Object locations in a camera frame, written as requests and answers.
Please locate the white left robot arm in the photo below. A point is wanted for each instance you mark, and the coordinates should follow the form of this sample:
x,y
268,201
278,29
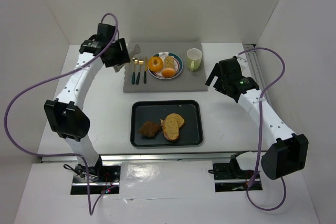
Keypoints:
x,y
65,113

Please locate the aluminium rail at front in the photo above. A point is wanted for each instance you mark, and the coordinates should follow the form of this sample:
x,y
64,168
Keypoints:
x,y
165,156

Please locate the gold fork green handle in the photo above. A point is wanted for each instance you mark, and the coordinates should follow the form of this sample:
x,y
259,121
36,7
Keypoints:
x,y
140,63

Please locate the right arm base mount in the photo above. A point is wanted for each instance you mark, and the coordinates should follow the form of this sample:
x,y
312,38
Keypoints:
x,y
229,177

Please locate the white plate with coloured rim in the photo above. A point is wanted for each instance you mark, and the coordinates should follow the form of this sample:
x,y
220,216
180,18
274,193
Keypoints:
x,y
178,65

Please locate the glazed round bun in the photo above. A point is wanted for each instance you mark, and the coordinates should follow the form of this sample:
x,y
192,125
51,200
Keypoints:
x,y
168,72

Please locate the gold knife green handle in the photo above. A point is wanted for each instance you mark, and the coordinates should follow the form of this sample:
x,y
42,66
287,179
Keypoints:
x,y
145,70

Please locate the small seeded bread slice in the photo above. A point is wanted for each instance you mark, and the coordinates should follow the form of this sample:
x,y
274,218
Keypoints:
x,y
169,62

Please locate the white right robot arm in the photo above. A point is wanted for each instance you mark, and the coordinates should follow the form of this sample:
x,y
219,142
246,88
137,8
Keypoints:
x,y
287,151

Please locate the pale green mug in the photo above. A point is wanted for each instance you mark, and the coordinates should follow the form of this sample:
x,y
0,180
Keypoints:
x,y
194,59

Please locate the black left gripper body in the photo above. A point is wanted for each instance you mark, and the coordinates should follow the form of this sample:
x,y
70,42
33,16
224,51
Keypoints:
x,y
122,51

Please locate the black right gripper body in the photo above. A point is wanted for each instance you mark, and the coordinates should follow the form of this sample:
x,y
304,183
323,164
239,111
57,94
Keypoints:
x,y
218,76

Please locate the aluminium rail at right wall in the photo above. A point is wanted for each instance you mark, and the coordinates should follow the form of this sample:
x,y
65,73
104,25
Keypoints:
x,y
254,65

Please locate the orange bagel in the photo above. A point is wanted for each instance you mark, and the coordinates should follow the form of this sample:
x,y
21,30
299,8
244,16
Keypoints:
x,y
155,64

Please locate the dark brown bread piece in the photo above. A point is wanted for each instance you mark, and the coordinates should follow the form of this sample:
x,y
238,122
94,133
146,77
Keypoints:
x,y
149,129

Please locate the large seeded bread slice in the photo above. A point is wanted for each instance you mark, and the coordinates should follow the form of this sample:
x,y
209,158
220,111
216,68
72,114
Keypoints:
x,y
170,127

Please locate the black rectangular tray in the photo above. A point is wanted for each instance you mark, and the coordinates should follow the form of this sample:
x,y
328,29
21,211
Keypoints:
x,y
191,133

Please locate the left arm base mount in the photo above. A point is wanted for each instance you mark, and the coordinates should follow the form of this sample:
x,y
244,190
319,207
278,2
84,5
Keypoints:
x,y
106,181

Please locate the gold spoon green handle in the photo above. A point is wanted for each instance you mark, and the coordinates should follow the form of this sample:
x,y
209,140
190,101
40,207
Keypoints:
x,y
135,61

